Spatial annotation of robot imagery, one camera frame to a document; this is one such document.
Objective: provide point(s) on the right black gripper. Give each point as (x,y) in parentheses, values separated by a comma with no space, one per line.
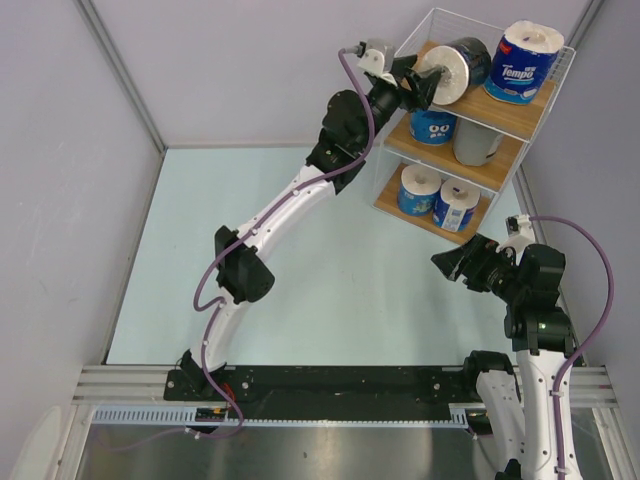
(480,252)

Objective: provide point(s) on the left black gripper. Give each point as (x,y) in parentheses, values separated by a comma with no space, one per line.
(421,83)

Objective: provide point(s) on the blue monster paper roll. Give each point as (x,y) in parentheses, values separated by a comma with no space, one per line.
(433,128)

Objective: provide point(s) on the black paper roll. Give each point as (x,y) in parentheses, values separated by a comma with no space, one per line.
(464,63)

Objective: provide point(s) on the grey paper roll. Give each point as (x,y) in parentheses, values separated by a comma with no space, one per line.
(475,145)

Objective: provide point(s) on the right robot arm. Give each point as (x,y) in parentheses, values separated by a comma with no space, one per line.
(530,411)

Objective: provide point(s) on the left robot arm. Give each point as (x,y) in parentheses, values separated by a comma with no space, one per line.
(238,275)

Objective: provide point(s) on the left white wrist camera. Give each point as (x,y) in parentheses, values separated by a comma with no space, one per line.
(376,58)

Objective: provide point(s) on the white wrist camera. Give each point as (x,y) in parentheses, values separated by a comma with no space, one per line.
(376,58)
(517,232)

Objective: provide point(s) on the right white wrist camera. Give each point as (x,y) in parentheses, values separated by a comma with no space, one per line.
(517,232)

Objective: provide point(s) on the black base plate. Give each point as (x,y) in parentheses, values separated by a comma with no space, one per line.
(350,393)

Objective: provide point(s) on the white slotted cable duct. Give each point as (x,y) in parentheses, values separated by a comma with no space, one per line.
(204,417)

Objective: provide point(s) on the aluminium rail frame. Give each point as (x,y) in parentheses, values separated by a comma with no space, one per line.
(590,387)

